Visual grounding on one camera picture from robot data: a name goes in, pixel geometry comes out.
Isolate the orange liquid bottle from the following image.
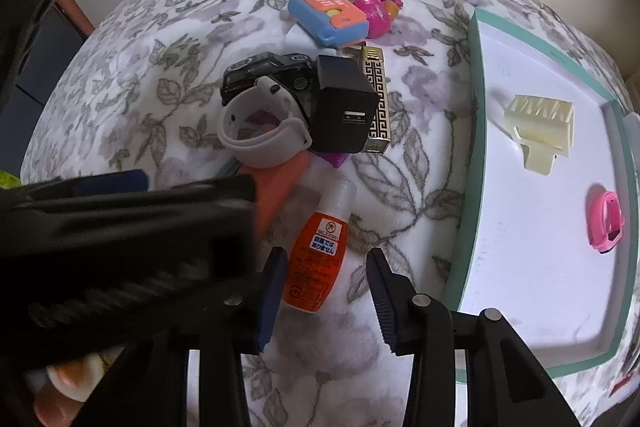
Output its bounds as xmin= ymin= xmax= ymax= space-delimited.
xmin=282 ymin=179 xmax=358 ymax=314

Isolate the gold patterned lighter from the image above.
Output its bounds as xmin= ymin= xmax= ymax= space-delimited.
xmin=361 ymin=46 xmax=392 ymax=154

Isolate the grey smart watch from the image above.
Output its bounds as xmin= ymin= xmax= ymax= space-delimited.
xmin=216 ymin=76 xmax=313 ymax=168

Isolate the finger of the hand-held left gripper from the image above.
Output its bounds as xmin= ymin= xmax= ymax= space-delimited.
xmin=0 ymin=174 xmax=271 ymax=360
xmin=0 ymin=169 xmax=151 ymax=208

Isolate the pink plastic band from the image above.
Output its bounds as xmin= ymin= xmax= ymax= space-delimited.
xmin=587 ymin=189 xmax=626 ymax=254

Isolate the dark navy cabinet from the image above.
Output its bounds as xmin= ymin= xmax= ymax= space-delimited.
xmin=10 ymin=47 xmax=66 ymax=108

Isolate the black USB charger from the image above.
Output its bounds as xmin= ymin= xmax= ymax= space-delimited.
xmin=311 ymin=55 xmax=381 ymax=154

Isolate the salmon orange block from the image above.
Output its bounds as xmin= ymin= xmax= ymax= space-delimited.
xmin=240 ymin=152 xmax=313 ymax=238

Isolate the cream hair claw clip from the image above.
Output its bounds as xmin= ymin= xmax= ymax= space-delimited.
xmin=504 ymin=94 xmax=576 ymax=176

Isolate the blue and orange toy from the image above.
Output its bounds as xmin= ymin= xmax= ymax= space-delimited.
xmin=287 ymin=0 xmax=368 ymax=48

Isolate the orange wooden board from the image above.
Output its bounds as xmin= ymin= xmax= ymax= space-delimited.
xmin=55 ymin=0 xmax=96 ymax=40

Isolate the person's left hand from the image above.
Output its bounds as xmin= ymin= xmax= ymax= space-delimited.
xmin=22 ymin=351 xmax=108 ymax=427

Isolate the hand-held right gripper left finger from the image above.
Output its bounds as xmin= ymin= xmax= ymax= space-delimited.
xmin=65 ymin=247 xmax=289 ymax=427

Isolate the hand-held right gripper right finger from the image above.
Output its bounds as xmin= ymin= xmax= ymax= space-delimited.
xmin=366 ymin=248 xmax=568 ymax=427

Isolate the pink and orange toy figure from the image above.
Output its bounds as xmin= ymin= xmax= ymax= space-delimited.
xmin=344 ymin=0 xmax=403 ymax=40

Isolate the white box with teal rim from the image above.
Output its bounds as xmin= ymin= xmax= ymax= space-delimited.
xmin=442 ymin=7 xmax=640 ymax=380

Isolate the black toy car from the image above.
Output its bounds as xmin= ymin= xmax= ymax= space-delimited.
xmin=221 ymin=52 xmax=316 ymax=108

